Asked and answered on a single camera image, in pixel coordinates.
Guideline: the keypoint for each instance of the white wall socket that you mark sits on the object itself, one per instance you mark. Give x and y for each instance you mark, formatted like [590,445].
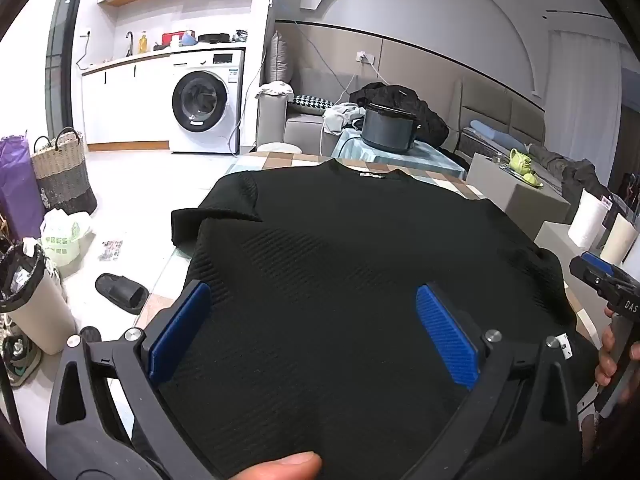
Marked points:
[365,56]

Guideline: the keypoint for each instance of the purple bag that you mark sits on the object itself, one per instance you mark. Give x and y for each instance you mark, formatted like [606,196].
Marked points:
[17,190]

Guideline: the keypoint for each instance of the grey pillow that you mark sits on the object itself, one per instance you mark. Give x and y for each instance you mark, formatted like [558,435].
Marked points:
[281,60]

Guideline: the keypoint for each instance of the black faucet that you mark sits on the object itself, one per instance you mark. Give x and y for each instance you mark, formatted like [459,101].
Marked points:
[130,42]

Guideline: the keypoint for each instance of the white washing machine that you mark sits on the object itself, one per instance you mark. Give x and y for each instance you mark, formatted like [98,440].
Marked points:
[225,67]

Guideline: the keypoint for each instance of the white plastic bag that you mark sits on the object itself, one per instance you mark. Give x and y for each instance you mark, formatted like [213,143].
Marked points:
[62,240]

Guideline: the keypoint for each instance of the red box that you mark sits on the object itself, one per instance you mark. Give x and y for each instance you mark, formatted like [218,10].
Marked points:
[171,40]

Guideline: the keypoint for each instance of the white cloth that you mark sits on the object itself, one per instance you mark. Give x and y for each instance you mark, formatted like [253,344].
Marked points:
[274,90]

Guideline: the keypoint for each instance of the white paper towel roll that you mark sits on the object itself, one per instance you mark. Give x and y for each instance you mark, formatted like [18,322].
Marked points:
[587,220]

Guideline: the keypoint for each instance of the person's right hand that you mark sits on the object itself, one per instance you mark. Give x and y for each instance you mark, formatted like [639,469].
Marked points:
[606,360]

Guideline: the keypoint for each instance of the white base cabinet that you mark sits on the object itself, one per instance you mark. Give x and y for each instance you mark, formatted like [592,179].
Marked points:
[125,105]

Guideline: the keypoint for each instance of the blue pillow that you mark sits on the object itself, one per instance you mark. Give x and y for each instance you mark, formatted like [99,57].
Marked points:
[487,130]

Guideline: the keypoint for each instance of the white round stool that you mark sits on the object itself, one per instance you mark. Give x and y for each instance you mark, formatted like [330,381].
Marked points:
[277,147]

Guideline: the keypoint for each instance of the light blue cloth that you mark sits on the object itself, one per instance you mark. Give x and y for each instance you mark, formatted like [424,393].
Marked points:
[430,160]

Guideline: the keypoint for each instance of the dark grey blanket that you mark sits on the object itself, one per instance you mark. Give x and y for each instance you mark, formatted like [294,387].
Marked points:
[570,170]

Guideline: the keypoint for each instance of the small snack packet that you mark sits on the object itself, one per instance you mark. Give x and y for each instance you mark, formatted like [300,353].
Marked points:
[111,250]

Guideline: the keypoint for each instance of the checked tablecloth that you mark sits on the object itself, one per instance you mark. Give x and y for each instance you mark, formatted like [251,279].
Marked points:
[295,159]

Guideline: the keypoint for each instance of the houndstooth cushion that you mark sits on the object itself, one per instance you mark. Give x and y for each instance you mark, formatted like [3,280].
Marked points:
[312,103]

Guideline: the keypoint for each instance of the black t-shirt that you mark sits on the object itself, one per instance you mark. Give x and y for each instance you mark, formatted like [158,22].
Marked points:
[325,240]

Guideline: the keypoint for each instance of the pale crumpled clothes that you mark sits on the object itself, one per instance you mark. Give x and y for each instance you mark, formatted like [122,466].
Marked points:
[342,117]

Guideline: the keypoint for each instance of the dark door frame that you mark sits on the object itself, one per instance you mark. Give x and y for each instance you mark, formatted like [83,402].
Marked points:
[62,50]

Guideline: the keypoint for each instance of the dark grey cooking pot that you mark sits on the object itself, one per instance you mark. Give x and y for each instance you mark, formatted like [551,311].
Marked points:
[387,130]

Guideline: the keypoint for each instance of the yellow bottle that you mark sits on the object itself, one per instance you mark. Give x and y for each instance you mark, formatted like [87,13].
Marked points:
[143,44]

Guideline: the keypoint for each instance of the green toy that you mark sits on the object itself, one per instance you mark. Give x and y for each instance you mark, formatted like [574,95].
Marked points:
[524,160]

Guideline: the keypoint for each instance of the black slipper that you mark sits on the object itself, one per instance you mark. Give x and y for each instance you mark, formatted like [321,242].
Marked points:
[120,295]
[90,334]

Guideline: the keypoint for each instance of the two-tone wicker basket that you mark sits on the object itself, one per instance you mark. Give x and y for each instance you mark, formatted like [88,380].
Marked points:
[62,175]

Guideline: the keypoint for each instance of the grey box table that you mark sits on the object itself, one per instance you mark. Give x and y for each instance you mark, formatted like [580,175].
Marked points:
[520,205]

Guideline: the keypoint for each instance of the beige trash bin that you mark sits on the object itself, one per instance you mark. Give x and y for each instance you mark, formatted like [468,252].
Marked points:
[40,315]

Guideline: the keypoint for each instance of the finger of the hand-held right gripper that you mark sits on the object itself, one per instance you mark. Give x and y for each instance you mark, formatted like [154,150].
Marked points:
[596,262]

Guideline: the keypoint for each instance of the cream paper roll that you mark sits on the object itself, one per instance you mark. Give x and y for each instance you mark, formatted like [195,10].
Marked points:
[617,240]

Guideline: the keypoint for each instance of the dark green sneakers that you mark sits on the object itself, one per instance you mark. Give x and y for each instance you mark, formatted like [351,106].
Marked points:
[20,360]

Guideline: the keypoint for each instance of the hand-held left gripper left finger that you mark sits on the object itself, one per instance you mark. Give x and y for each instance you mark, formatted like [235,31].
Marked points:
[177,332]

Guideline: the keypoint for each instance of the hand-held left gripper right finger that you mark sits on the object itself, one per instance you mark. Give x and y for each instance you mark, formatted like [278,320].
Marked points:
[445,335]

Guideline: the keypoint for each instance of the white curtain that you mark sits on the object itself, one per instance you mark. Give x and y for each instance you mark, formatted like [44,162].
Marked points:
[585,105]

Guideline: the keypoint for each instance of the grey sofa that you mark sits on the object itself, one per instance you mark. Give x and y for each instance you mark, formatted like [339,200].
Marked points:
[300,130]

